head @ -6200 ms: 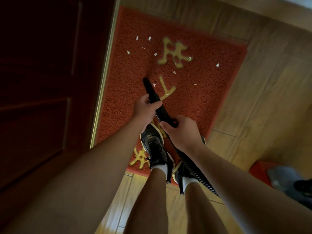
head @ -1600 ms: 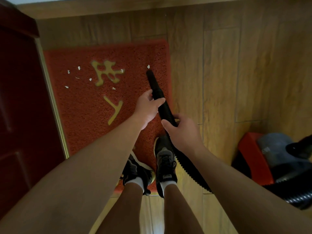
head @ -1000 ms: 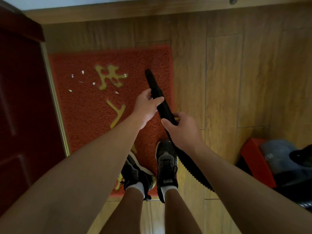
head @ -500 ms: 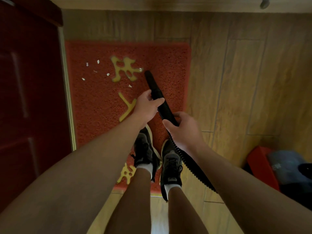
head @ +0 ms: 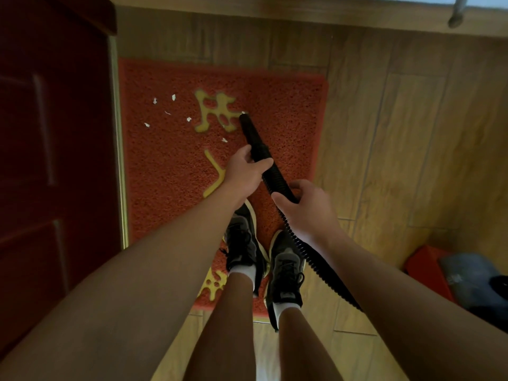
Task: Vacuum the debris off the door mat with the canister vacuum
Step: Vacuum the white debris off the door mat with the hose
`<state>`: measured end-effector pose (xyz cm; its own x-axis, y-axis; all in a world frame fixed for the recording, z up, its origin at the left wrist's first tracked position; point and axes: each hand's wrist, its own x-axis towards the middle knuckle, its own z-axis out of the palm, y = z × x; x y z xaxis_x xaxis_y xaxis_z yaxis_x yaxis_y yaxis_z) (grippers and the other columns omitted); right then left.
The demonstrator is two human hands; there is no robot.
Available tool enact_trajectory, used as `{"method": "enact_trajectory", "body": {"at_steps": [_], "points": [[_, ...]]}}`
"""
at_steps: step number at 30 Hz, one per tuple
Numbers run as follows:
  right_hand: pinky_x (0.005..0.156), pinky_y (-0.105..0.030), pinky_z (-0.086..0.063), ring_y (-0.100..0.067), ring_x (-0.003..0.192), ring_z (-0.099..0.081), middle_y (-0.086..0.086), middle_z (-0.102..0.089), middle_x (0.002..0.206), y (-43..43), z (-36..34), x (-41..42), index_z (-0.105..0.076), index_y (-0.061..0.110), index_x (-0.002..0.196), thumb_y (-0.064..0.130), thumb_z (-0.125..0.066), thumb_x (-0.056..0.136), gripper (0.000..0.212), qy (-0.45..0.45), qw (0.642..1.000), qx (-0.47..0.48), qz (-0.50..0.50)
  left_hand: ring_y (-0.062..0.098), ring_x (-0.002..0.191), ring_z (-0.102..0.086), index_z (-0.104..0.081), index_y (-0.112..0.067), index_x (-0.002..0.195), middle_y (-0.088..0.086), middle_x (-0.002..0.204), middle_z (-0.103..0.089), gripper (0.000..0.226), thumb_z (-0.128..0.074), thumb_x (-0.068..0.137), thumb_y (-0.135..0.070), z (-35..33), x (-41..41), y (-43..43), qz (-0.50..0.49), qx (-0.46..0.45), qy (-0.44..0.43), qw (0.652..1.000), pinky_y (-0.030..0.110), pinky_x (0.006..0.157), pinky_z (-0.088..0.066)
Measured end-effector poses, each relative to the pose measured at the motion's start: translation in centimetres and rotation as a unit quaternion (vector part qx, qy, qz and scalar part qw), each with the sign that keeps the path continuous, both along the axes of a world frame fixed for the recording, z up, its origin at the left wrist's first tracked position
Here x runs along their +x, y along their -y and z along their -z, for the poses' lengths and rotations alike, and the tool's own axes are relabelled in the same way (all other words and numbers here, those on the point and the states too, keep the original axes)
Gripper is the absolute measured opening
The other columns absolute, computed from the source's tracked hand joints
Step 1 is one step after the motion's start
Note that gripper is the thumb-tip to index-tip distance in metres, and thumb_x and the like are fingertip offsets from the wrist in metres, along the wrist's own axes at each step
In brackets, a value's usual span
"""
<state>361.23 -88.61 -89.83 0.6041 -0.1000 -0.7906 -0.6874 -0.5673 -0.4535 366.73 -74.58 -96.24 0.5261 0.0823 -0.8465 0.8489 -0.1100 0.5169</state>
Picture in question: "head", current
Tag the person's right thumb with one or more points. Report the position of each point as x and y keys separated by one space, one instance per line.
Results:
x=282 y=202

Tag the metal door threshold strip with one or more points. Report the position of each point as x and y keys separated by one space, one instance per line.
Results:
x=119 y=154

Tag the person's black sneaker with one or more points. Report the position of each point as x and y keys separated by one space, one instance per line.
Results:
x=242 y=242
x=285 y=269

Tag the person's leg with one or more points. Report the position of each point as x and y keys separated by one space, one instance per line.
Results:
x=305 y=349
x=224 y=333

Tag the person's right black sneaker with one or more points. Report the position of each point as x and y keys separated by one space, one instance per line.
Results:
x=285 y=269

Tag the person's left leg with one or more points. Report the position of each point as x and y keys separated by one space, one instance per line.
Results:
x=224 y=333

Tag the person's right forearm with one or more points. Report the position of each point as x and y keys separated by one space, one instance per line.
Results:
x=412 y=313

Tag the person's white sock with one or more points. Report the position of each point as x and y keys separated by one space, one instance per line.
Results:
x=286 y=309
x=244 y=272

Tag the red plastic box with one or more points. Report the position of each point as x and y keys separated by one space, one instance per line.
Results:
x=426 y=269

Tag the dark red door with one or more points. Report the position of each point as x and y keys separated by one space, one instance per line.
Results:
x=51 y=154

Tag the person's left hand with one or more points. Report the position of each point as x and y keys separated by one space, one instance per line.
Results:
x=240 y=176

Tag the person's left white sock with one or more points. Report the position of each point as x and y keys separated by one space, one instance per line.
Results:
x=244 y=272

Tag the scattered white paper scraps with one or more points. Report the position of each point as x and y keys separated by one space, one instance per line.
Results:
x=173 y=97

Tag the red doormat with yellow print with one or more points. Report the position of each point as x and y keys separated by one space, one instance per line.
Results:
x=174 y=162

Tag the person's right white sock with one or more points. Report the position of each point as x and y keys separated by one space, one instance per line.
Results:
x=286 y=309

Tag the person's left thumb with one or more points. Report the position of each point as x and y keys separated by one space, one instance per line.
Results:
x=262 y=165

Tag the grey-blue cloth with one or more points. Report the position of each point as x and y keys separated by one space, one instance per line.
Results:
x=470 y=279

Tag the person's right leg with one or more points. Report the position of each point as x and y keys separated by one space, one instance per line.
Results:
x=305 y=349

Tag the person's right hand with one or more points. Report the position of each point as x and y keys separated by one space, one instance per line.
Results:
x=313 y=218

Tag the person's left forearm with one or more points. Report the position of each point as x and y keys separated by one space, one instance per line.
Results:
x=131 y=289

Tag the person's left black sneaker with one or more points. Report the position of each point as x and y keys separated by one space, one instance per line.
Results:
x=242 y=242

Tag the metal furniture leg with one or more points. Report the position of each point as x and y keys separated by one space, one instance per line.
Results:
x=457 y=13

